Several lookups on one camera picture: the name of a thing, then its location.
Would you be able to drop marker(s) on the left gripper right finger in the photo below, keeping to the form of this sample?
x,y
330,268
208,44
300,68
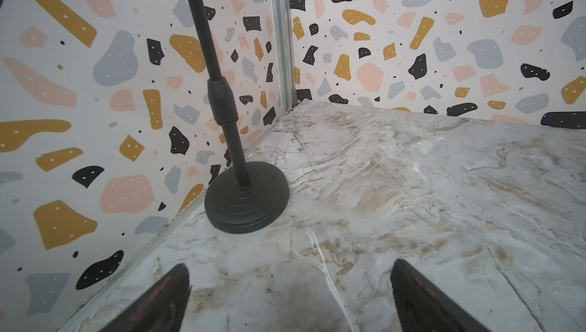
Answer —
x,y
421,306

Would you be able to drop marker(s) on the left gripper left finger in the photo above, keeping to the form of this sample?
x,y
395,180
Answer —
x,y
161,308

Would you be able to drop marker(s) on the black microphone stand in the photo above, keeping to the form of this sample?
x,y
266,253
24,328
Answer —
x,y
249,195

